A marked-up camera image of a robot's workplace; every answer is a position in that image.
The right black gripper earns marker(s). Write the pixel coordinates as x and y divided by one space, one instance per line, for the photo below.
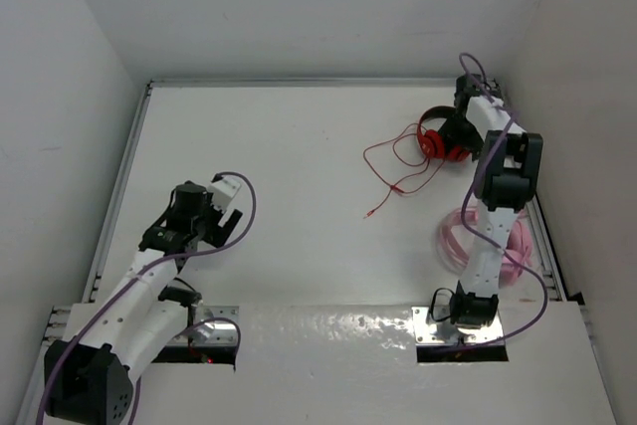
452 132

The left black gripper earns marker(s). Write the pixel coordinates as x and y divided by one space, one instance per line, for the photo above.
210 233

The red headphones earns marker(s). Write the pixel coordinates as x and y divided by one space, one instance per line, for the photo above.
428 139

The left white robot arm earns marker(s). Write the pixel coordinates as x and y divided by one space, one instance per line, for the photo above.
95 376

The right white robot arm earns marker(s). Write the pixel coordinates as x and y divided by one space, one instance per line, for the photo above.
507 161

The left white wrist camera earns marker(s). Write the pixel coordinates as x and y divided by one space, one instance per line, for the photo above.
223 189

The aluminium table frame rail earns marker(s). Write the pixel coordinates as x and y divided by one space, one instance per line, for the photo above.
330 267

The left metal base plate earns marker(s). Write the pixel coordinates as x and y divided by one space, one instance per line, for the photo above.
218 328

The metal base plate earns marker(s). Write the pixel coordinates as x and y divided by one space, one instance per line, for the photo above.
218 328
430 333

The pink headphones with cable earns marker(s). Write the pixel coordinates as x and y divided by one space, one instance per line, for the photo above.
454 247

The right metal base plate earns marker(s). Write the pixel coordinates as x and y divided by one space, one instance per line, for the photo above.
430 333

